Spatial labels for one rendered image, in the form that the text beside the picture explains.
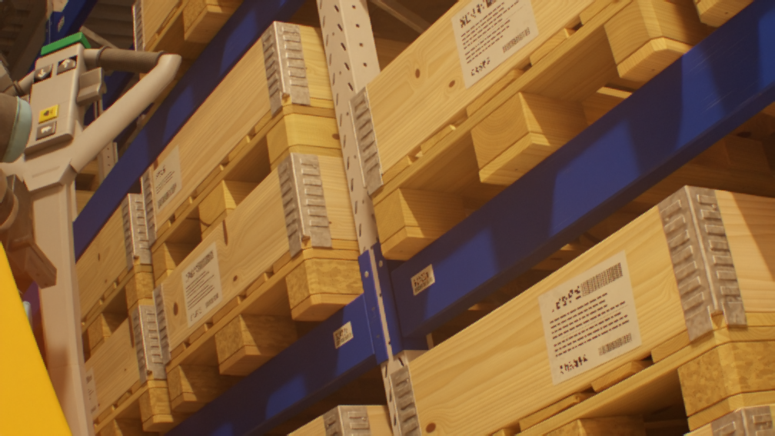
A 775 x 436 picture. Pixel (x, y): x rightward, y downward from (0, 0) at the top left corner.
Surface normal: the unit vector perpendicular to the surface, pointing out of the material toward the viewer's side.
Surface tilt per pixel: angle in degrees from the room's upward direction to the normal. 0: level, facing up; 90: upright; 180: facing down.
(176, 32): 180
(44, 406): 90
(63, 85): 74
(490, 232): 90
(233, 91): 90
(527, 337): 90
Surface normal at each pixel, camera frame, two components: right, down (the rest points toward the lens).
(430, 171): 0.18, 0.90
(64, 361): -0.25, -0.34
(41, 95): -0.29, -0.58
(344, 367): -0.84, -0.07
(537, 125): 0.54, -0.42
